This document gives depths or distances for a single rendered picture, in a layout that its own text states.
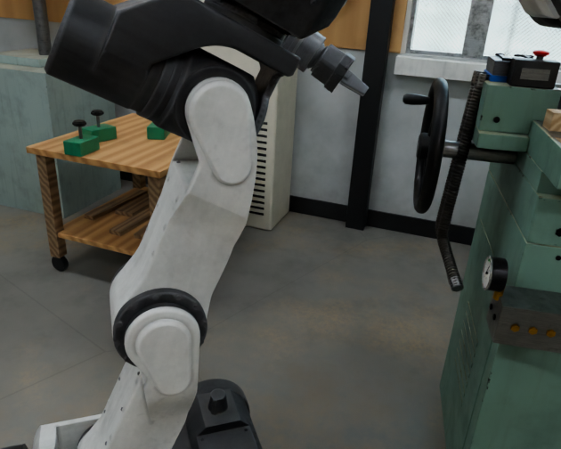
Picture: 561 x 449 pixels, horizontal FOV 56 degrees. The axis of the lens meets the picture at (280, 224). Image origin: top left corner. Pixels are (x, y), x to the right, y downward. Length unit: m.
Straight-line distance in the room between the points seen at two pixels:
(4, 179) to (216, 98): 2.37
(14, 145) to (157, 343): 2.15
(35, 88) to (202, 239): 1.97
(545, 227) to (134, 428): 0.79
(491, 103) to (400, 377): 0.97
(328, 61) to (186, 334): 0.66
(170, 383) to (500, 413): 0.72
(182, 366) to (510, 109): 0.77
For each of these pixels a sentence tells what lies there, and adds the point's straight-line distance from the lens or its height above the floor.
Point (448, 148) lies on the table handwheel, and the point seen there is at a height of 0.82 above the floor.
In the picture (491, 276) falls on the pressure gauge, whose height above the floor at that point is 0.67.
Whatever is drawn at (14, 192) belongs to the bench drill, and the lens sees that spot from 2.97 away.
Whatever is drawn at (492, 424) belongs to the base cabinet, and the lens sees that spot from 1.28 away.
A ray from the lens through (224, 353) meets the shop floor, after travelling 1.79.
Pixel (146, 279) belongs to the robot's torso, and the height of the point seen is 0.71.
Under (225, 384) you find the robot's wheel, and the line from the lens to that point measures 1.39.
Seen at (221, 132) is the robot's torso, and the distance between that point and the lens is 0.70.
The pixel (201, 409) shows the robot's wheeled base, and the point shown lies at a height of 0.21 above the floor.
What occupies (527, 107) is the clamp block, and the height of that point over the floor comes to 0.92.
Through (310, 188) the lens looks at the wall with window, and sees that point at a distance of 2.77.
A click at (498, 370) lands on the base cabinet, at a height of 0.42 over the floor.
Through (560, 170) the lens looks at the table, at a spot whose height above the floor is 0.87.
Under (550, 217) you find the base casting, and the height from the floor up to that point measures 0.76.
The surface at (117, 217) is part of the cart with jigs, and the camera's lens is 2.33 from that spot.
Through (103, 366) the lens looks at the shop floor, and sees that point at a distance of 1.79.
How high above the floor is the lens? 1.11
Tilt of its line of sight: 25 degrees down
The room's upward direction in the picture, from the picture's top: 3 degrees clockwise
